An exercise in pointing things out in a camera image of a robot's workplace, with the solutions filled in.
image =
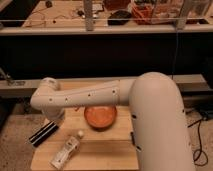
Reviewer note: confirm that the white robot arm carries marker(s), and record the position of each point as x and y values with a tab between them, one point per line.
158	117

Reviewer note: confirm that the metal frame rail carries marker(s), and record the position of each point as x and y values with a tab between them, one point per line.
59	27

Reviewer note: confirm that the orange bowl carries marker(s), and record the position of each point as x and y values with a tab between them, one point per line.
100	117

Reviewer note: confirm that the black object on workbench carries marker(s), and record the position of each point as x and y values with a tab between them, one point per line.
119	17

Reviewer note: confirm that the white plastic bottle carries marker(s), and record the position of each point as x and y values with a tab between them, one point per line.
69	147

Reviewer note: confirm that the orange basket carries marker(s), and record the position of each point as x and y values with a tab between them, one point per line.
141	14

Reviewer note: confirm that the wooden background workbench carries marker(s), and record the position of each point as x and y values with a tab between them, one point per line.
72	12

